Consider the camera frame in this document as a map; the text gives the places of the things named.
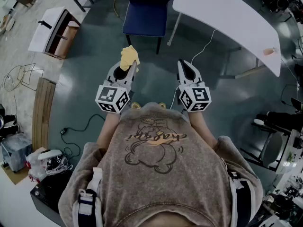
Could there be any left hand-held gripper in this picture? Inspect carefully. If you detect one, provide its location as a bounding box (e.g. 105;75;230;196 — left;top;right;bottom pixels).
95;61;139;114

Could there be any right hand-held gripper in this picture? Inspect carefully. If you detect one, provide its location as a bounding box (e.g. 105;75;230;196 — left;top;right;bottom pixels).
177;59;212;113

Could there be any yellow wiping cloth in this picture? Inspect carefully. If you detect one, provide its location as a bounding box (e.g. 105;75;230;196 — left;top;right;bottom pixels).
119;45;140;71

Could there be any dark blue chair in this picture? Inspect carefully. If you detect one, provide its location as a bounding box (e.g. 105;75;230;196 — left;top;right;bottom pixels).
121;0;175;55

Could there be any person's left forearm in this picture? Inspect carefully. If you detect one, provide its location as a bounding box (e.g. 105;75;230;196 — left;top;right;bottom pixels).
96;112;121;149

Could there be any person's right forearm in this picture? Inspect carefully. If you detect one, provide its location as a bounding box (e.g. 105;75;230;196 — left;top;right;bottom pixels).
188;111;218;148

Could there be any white curved table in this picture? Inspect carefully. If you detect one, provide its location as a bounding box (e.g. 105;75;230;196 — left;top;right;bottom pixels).
167;0;282;79

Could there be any white wooden cabinet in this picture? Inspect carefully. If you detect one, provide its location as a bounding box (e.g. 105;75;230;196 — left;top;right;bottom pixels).
27;6;81;61

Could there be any brown wooden plank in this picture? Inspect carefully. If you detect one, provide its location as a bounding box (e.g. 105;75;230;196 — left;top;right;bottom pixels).
32;77;57;151

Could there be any white headset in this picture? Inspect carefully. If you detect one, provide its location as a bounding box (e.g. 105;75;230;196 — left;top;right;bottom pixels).
37;149;63;161

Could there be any black white patterned bag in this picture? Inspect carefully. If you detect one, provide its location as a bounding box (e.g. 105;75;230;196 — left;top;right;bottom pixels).
45;156;73;176

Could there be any brown printed t-shirt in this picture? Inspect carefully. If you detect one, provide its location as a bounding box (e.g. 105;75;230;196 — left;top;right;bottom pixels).
58;102;264;227

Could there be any white plastic bag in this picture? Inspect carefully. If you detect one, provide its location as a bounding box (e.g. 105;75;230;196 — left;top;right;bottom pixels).
25;148;48;183

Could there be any grey storage box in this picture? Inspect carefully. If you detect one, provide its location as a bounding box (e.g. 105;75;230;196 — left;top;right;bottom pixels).
1;133;33;174

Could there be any black electronic box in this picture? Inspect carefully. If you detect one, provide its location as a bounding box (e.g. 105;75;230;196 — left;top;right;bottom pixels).
30;169;74;222

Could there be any flat brown cardboard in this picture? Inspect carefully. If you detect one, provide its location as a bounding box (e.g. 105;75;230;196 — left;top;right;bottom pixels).
1;164;30;185

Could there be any white cable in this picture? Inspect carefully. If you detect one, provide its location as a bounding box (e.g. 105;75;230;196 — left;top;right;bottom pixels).
169;28;218;110

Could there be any black floor cable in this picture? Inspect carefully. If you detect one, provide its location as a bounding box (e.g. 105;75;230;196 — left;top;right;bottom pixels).
60;113;106;156

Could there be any black cabinet handle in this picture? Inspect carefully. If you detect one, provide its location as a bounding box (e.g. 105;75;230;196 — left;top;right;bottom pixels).
37;20;53;30

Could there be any round wire basket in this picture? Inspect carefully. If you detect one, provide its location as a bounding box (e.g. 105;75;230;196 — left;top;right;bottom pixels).
2;63;45;92

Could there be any black white shoulder strap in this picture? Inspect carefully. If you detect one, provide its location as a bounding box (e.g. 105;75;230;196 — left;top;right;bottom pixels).
221;158;256;227
72;166;104;227

